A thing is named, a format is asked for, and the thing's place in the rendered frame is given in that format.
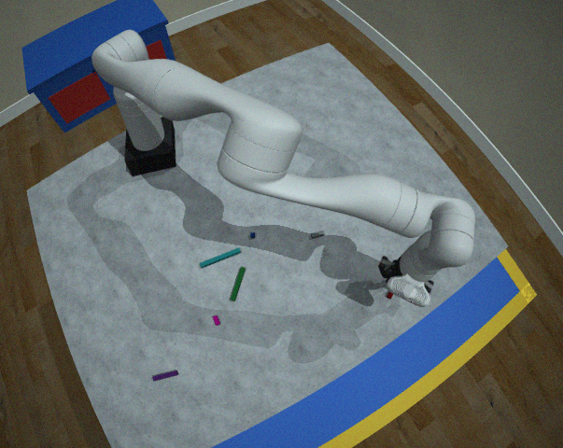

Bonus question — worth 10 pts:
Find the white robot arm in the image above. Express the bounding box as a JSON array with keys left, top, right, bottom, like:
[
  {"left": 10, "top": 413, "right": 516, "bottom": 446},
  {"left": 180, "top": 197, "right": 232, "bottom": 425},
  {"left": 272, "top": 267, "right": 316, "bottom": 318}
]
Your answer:
[{"left": 91, "top": 30, "right": 475, "bottom": 307}]

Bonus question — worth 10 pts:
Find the turquoise rod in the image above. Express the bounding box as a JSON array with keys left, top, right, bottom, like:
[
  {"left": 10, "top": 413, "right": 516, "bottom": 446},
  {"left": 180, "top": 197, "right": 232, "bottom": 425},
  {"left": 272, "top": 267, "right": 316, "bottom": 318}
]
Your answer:
[{"left": 200, "top": 247, "right": 241, "bottom": 268}]

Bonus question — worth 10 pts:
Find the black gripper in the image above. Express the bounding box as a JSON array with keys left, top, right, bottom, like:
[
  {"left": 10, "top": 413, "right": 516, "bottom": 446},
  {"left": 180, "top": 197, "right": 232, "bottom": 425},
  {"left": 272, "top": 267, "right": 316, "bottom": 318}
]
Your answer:
[{"left": 378, "top": 256, "right": 434, "bottom": 293}]

